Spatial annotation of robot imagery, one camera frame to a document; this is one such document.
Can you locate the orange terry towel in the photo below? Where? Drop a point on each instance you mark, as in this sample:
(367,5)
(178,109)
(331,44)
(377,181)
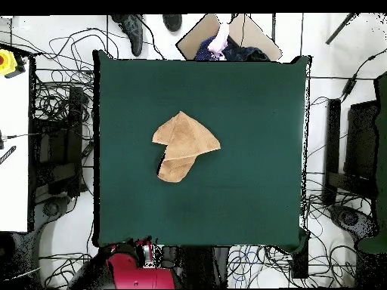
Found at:
(184,139)

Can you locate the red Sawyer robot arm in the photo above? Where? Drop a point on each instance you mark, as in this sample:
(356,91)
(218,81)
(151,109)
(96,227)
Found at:
(136,272)

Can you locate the dark green table cloth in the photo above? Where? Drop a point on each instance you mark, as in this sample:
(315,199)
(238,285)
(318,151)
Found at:
(242,151)

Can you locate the blue dotted garment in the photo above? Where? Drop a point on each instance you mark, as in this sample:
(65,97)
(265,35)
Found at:
(204,49)

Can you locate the dark navy garment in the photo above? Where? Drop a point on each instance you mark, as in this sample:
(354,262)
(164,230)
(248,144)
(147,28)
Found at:
(245,53)

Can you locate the black equipment stand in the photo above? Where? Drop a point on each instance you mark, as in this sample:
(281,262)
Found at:
(332,136)
(74,136)

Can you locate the white pink garment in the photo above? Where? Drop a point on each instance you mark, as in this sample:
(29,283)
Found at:
(220,39)

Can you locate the brown cardboard box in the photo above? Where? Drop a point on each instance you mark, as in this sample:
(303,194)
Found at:
(193,36)

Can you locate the grey stand base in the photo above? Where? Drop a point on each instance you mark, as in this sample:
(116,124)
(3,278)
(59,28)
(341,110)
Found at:
(51,208)
(349,217)

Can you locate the white desk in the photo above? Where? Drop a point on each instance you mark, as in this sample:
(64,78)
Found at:
(13,151)

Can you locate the dark green draped fabric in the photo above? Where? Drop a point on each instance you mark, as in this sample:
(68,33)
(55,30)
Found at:
(381,151)

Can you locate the black rod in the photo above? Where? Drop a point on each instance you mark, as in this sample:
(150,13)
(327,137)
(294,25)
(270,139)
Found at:
(340,29)

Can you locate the black button holder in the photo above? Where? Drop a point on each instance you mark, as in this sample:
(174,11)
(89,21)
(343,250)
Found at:
(18,68)

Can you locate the yellow emergency stop button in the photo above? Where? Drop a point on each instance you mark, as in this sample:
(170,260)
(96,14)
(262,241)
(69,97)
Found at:
(6,62)

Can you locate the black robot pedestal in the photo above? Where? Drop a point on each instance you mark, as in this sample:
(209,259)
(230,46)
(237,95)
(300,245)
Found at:
(193,265)

